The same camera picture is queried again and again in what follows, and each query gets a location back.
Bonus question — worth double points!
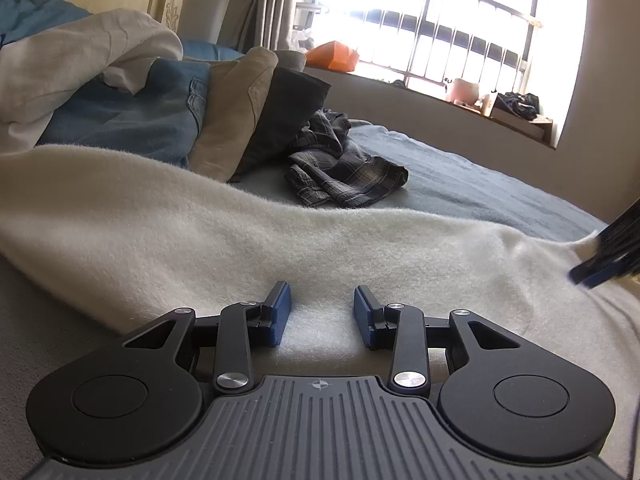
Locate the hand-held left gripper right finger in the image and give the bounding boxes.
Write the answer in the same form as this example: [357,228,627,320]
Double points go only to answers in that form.
[353,285,521,396]

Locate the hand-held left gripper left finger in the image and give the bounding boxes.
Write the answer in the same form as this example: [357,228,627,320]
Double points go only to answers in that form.
[122,281,292,395]

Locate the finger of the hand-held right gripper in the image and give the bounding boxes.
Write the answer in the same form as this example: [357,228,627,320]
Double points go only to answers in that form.
[569,210,640,290]

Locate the cream fleece garment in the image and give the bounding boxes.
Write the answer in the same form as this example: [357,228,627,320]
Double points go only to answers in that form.
[0,144,640,411]

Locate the dark crumpled clothes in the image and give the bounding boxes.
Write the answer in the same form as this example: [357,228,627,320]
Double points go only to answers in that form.
[500,91,541,121]

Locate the grey plaid shirt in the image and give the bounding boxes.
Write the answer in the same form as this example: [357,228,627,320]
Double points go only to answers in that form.
[284,107,410,208]

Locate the cardboard box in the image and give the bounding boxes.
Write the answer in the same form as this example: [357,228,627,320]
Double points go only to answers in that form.
[490,91,554,142]

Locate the dark grey garment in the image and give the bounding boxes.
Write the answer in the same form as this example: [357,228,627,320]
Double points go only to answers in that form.
[227,66,332,183]

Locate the tan pants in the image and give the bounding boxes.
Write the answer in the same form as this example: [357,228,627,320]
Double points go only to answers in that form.
[190,46,278,181]

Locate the pink pot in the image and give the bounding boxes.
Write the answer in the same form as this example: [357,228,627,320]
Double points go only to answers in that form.
[445,77,481,106]

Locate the grey pillow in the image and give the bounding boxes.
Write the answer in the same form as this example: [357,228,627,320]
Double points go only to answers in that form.
[272,49,307,73]

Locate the orange bag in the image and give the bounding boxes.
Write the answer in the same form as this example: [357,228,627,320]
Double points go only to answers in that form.
[306,40,360,73]

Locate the white plastic bag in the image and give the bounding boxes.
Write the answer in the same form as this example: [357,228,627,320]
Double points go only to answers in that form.
[292,27,317,52]

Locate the window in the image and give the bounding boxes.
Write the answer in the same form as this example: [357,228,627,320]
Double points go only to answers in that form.
[300,0,588,150]

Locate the beige curtain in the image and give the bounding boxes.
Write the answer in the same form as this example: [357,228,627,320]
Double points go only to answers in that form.
[215,0,321,53]

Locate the white shirt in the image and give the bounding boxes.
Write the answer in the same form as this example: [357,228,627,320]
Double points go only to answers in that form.
[0,9,183,151]

